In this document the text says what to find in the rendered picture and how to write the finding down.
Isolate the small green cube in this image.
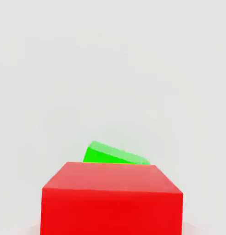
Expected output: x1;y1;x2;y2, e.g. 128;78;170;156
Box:
83;140;151;166

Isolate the small red cube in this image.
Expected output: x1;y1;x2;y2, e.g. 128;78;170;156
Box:
40;161;184;235

